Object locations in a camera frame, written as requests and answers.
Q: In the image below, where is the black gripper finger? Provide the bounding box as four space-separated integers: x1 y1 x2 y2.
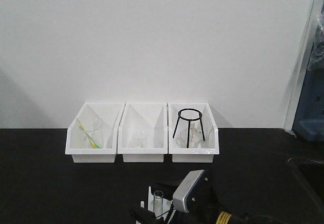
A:
151 181 180 199
130 206 157 224

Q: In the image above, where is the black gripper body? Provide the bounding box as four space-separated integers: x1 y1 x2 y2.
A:
171 169 228 223

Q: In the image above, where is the clear test tube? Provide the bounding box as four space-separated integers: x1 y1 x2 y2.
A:
153 190 164 219

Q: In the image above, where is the white test tube rack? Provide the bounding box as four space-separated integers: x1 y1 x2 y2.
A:
140 186 175 223

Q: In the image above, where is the grey pegboard drying rack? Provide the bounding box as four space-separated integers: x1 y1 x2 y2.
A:
291 19 324 144

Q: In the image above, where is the white gooseneck lab faucet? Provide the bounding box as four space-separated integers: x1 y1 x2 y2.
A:
208 211 323 223

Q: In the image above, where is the clear flask in right bin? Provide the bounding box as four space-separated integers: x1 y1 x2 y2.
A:
175 122 204 149

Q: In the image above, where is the small clear beaker middle bin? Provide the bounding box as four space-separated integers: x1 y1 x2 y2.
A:
133 131 147 148

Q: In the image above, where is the right white storage bin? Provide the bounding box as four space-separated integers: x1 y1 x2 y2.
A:
168 103 220 163

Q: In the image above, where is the white storage bin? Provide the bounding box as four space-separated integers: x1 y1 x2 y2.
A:
168 103 220 163
65 102 125 163
117 103 168 163

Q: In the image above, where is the middle white storage bin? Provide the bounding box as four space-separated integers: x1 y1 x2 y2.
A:
117 103 168 163

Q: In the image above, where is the clear beaker in left bin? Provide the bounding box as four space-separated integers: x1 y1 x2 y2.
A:
83 119 104 149

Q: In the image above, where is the left white storage bin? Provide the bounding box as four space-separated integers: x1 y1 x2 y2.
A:
65 102 125 163

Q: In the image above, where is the black lab sink basin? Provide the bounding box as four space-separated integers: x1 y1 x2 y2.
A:
288 157 323 215

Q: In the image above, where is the clear plastic bag of rods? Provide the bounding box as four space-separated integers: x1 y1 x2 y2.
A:
308 13 323 71

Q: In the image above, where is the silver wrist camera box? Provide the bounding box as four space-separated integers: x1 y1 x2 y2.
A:
172 170 204 213

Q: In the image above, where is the black wire tripod stand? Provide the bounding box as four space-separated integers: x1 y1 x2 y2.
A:
172 108 206 149

